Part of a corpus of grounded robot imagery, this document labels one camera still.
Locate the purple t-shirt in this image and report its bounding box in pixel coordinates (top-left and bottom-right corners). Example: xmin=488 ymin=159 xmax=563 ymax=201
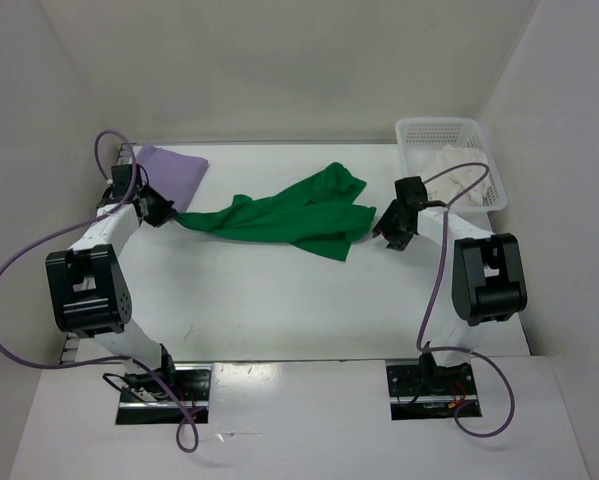
xmin=136 ymin=145 xmax=209 ymax=212

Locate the green t-shirt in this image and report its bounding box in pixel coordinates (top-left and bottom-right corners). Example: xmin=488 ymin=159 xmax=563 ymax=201
xmin=175 ymin=162 xmax=376 ymax=261

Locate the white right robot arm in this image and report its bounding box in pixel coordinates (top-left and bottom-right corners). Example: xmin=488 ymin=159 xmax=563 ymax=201
xmin=141 ymin=164 xmax=527 ymax=361

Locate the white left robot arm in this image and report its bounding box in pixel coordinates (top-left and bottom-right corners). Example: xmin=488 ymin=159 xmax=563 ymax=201
xmin=45 ymin=164 xmax=179 ymax=400

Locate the white t-shirt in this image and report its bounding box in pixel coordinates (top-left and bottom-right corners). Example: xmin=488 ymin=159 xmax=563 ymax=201
xmin=418 ymin=145 xmax=488 ymax=202

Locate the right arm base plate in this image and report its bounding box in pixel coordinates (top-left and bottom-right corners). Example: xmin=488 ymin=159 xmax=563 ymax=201
xmin=386 ymin=354 xmax=482 ymax=421

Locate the aluminium table edge rail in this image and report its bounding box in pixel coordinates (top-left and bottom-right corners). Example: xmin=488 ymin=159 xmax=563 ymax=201
xmin=59 ymin=144 xmax=132 ymax=364

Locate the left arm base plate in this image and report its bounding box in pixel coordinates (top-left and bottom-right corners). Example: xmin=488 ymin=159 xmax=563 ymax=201
xmin=102 ymin=363 xmax=212 ymax=425

